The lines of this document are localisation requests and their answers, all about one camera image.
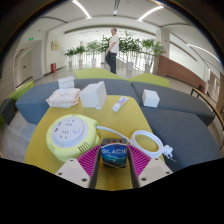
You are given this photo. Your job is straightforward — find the white tube with red cap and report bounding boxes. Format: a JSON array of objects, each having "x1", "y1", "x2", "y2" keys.
[{"x1": 111, "y1": 96, "x2": 130, "y2": 113}]

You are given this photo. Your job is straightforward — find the green bench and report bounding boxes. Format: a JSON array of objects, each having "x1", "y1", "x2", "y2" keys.
[{"x1": 0, "y1": 79, "x2": 35, "y2": 126}]

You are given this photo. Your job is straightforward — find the wooden chair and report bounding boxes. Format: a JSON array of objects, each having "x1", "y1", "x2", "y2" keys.
[{"x1": 190, "y1": 84, "x2": 224, "y2": 131}]

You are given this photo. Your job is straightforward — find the green sofa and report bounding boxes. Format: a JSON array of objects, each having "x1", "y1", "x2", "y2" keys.
[
  {"x1": 128, "y1": 72, "x2": 171, "y2": 88},
  {"x1": 73, "y1": 67, "x2": 126, "y2": 81}
]

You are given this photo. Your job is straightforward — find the group of potted plants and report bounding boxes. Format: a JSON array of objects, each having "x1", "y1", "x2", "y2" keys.
[{"x1": 64, "y1": 30, "x2": 166, "y2": 73}]

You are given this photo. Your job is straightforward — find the small white box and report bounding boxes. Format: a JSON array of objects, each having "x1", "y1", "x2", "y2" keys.
[{"x1": 141, "y1": 88, "x2": 161, "y2": 109}]

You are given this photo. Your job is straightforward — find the round white and green power strip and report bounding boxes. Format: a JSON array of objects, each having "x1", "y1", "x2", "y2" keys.
[{"x1": 45, "y1": 113, "x2": 101, "y2": 163}]

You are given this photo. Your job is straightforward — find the long grey sofa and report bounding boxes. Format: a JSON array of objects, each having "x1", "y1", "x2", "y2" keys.
[{"x1": 14, "y1": 78, "x2": 141, "y2": 126}]

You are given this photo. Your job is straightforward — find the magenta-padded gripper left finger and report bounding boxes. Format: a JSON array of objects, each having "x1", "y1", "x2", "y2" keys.
[{"x1": 54, "y1": 144, "x2": 103, "y2": 190}]

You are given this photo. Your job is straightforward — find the large white box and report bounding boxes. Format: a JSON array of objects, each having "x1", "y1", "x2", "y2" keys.
[{"x1": 79, "y1": 80, "x2": 108, "y2": 111}]

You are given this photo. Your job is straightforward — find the stack of white tissue packs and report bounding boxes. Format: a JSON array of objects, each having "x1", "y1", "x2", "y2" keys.
[{"x1": 57, "y1": 75, "x2": 76, "y2": 90}]

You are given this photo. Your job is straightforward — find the white power strip cable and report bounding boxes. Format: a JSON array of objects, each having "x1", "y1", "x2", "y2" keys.
[{"x1": 95, "y1": 125, "x2": 176, "y2": 163}]

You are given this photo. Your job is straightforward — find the dark charger block with label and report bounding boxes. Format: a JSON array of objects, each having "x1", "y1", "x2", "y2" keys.
[{"x1": 100, "y1": 137, "x2": 129, "y2": 169}]

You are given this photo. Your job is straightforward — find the pink wet wipes pack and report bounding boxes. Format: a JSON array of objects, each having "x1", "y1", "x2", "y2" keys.
[{"x1": 45, "y1": 87, "x2": 82, "y2": 109}]

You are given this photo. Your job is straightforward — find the person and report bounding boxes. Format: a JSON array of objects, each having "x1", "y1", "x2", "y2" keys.
[{"x1": 104, "y1": 27, "x2": 120, "y2": 75}]

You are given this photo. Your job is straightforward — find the grey sofa with white box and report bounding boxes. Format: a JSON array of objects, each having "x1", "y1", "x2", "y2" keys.
[{"x1": 130, "y1": 81, "x2": 216, "y2": 127}]

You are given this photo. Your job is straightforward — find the black cube stool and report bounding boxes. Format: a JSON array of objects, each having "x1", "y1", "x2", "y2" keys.
[{"x1": 0, "y1": 97, "x2": 16, "y2": 126}]

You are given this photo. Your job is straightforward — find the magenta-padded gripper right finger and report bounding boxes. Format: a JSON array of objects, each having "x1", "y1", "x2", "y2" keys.
[{"x1": 126, "y1": 144, "x2": 174, "y2": 189}]

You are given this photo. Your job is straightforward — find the ceiling strip lights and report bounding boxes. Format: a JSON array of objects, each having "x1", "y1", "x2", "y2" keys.
[{"x1": 71, "y1": 0, "x2": 223, "y2": 64}]

